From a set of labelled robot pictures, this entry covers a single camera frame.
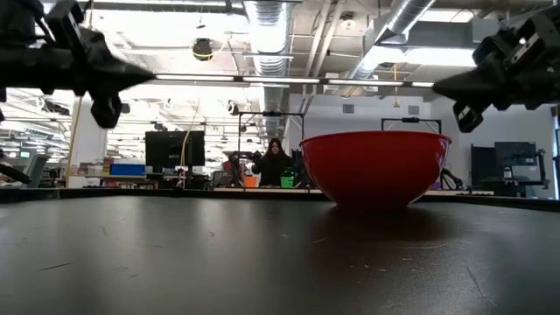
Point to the wide silver ventilation duct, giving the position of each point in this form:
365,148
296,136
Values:
269,35

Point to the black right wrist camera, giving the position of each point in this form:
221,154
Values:
468,116

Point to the slanted silver ventilation duct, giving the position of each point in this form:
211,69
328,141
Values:
385,30

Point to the black dome ceiling camera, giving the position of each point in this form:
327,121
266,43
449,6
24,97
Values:
202,49

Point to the small black background robot arm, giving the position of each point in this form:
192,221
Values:
450,179

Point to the black computer monitor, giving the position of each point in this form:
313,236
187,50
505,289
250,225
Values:
172,149

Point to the wooden post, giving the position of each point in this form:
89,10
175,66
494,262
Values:
72,144

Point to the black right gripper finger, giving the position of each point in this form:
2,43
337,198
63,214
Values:
468,85

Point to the person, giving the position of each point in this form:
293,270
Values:
273,164

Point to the blue storage box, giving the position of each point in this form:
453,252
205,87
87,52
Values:
127,169

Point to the wooden background table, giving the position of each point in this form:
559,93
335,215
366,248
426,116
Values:
271,190

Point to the grey wall vent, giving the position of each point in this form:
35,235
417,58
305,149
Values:
413,109
348,108

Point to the grey office chair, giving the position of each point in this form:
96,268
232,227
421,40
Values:
36,170

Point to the long ceiling light rail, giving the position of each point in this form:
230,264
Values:
197,78

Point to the dark wide monitor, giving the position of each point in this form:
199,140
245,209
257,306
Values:
515,153

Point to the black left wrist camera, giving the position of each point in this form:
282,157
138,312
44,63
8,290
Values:
106,111

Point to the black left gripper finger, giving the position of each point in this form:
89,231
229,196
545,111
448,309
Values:
122,74

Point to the green cup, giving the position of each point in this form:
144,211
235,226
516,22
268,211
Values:
287,182

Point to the dark tall monitor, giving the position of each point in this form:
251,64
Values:
483,166

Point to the orange cup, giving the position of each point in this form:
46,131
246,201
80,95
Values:
250,181

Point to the red bowl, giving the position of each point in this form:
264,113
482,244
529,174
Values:
376,170

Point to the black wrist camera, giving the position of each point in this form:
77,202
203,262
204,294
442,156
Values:
468,116
106,111

